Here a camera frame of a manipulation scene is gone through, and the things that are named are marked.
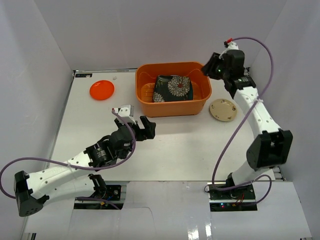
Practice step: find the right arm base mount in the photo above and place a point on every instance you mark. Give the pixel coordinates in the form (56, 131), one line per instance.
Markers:
(242, 199)

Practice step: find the orange plastic bin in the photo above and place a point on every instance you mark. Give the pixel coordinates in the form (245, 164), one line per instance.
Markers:
(145, 81)

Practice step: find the beige floral round plate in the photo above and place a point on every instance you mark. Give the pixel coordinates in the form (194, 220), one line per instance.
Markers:
(223, 110)

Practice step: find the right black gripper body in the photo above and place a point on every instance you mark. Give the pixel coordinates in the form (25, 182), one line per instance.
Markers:
(219, 72)

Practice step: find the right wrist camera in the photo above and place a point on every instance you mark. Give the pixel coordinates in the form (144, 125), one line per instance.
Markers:
(229, 45)

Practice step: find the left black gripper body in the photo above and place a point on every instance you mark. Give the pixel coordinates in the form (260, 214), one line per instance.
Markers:
(141, 130)

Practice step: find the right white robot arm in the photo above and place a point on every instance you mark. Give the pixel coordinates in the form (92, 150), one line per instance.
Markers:
(271, 145)

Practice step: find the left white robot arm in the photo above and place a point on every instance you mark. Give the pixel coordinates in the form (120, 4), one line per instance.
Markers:
(74, 177)

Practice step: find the orange round plate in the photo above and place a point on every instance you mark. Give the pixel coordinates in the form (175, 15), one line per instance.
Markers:
(102, 90)

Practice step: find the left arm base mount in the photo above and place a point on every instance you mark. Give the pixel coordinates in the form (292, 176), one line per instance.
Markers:
(104, 197)

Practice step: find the black floral square plate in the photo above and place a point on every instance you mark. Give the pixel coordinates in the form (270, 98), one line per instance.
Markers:
(172, 88)

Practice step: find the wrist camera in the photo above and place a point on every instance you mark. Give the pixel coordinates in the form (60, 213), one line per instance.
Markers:
(125, 113)
(229, 45)

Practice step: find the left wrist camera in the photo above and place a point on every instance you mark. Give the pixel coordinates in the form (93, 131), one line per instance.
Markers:
(125, 113)

